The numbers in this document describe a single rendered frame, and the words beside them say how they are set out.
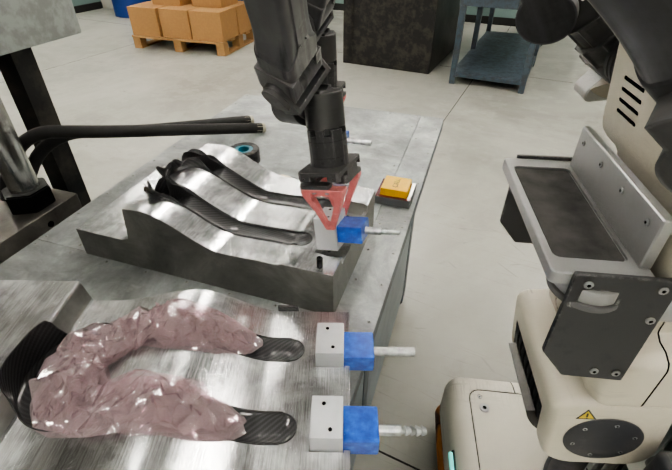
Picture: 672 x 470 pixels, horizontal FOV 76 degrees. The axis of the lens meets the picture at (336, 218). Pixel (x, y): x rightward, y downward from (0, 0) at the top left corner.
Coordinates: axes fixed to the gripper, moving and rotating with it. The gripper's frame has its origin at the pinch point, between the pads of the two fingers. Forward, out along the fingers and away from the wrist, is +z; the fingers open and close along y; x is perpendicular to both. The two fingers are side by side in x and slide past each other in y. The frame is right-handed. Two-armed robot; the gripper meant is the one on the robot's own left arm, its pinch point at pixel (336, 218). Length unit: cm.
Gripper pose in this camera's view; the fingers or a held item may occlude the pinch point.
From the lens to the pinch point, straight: 68.7
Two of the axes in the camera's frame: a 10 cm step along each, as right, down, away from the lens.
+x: 9.4, 0.5, -3.5
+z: 1.0, 9.1, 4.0
